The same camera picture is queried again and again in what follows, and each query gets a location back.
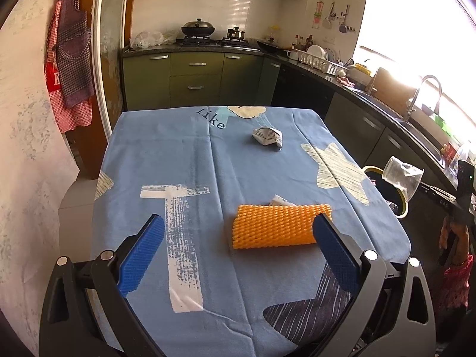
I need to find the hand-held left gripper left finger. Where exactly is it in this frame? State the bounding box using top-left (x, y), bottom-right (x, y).
top-left (39, 214), bottom-right (166, 357)

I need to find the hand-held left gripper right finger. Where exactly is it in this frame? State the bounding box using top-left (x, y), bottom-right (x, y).
top-left (294, 213), bottom-right (436, 357)

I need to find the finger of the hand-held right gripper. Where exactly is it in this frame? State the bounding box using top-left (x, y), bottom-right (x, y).
top-left (419, 182), bottom-right (461, 206)

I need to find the clear plastic cup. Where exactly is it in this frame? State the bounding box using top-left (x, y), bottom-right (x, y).
top-left (383, 156), bottom-right (425, 202)

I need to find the yellow-rimmed black trash bin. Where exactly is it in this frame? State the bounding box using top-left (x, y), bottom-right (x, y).
top-left (362, 165), bottom-right (410, 219)

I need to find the orange foam fruit net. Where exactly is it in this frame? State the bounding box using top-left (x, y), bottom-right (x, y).
top-left (231, 203), bottom-right (333, 251)

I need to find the person's right forearm pink sleeve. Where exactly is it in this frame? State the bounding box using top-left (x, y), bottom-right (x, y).
top-left (434, 255), bottom-right (476, 343)

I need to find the person's right hand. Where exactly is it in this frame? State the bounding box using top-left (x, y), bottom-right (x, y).
top-left (439, 218), bottom-right (474, 266)

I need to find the clear bottle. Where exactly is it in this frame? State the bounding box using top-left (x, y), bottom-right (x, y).
top-left (450, 140), bottom-right (470, 172)

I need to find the steel kitchen sink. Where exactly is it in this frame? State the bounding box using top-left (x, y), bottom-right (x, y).
top-left (356, 92), bottom-right (447, 165)

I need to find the small white wrapper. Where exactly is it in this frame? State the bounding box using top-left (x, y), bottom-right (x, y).
top-left (268, 194), bottom-right (295, 207)

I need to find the steel kitchen faucet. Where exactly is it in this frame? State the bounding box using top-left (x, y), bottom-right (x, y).
top-left (403, 75), bottom-right (443, 122)

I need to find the blue printed tablecloth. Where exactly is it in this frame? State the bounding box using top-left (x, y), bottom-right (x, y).
top-left (91, 106), bottom-right (412, 351)

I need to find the dark base cabinet run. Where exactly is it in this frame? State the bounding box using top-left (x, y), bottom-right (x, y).
top-left (271, 61), bottom-right (462, 202)

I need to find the wooden cutting board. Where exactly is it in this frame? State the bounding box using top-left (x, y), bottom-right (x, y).
top-left (371, 66), bottom-right (419, 115)

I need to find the crumpled white paper carton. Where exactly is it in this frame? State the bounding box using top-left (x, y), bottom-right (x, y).
top-left (252, 126), bottom-right (284, 152)

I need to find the white dish rack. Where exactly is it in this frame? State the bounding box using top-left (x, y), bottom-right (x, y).
top-left (299, 54), bottom-right (347, 76)

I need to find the green base cabinet with drawers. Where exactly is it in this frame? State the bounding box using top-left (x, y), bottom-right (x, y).
top-left (121, 50), bottom-right (282, 112)

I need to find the stack of white plates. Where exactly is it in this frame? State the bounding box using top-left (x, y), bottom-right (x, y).
top-left (306, 44), bottom-right (328, 62)

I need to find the sliding glass door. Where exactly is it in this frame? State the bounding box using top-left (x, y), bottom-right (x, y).
top-left (91, 0), bottom-right (135, 145)

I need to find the hanging grey scoop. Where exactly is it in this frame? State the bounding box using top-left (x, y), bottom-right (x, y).
top-left (338, 4), bottom-right (351, 34)

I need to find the red checked apron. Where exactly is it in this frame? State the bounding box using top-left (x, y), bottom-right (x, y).
top-left (43, 0), bottom-right (94, 133)

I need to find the group of condiment bottles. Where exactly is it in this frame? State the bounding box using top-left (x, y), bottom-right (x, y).
top-left (292, 34), bottom-right (315, 51)

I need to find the hanging white ladle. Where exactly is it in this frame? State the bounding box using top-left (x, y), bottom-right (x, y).
top-left (322, 1), bottom-right (336, 30)

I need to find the purple checked apron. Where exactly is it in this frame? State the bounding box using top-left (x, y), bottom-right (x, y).
top-left (56, 0), bottom-right (96, 109)

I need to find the white plastic bag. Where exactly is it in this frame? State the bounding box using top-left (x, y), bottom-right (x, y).
top-left (130, 30), bottom-right (178, 50)

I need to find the black frying pan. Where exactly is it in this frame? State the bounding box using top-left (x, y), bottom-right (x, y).
top-left (256, 36), bottom-right (282, 52)

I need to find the black gas stove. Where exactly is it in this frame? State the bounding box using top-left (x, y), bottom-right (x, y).
top-left (176, 37), bottom-right (251, 47)

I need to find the black wok with lid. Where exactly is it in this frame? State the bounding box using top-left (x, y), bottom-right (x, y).
top-left (181, 17), bottom-right (217, 39)

